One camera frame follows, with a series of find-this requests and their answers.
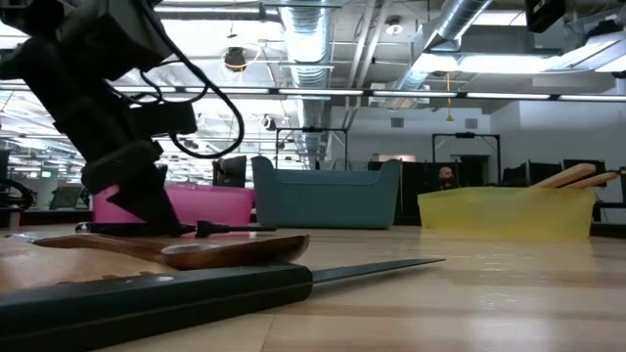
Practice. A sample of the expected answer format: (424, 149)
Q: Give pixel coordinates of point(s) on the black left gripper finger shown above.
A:
(170, 195)
(132, 181)

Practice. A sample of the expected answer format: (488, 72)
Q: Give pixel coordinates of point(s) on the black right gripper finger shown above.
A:
(545, 14)

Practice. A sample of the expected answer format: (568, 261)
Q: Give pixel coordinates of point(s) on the black knife with steel pommel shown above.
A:
(205, 228)

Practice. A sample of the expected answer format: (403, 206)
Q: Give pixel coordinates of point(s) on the bamboo fork spatula with label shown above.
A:
(49, 266)

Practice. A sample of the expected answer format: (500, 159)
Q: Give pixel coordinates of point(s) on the wooden spatula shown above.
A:
(567, 174)

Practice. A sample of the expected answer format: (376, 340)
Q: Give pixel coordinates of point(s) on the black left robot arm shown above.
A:
(112, 39)

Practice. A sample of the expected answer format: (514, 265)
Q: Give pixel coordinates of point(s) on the pink translucent plastic bin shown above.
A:
(210, 205)

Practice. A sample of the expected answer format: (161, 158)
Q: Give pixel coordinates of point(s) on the black tilted monitor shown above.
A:
(230, 172)

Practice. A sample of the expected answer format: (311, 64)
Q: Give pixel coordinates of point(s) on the teal plastic bin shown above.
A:
(318, 200)

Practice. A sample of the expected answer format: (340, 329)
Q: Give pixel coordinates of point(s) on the black desk monitor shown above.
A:
(540, 168)
(514, 176)
(572, 163)

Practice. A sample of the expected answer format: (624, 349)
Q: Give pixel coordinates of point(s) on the white ceiling dome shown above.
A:
(393, 27)

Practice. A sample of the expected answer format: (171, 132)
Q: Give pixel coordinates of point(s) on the long ceiling light strip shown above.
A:
(318, 91)

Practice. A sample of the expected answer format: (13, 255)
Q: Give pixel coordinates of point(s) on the person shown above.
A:
(446, 178)

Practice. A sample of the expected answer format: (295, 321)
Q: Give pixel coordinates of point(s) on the yellow translucent plastic bin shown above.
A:
(504, 215)

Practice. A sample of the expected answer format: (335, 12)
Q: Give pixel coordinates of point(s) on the black partition panel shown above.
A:
(415, 195)

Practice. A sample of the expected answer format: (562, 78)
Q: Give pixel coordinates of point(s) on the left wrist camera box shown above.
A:
(168, 118)

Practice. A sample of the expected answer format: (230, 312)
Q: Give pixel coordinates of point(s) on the slanted silver ceiling duct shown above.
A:
(460, 14)

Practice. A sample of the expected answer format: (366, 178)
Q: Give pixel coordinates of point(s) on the black metal frame stand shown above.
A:
(313, 129)
(464, 135)

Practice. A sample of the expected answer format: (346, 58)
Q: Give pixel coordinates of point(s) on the large silver ceiling duct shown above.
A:
(305, 34)

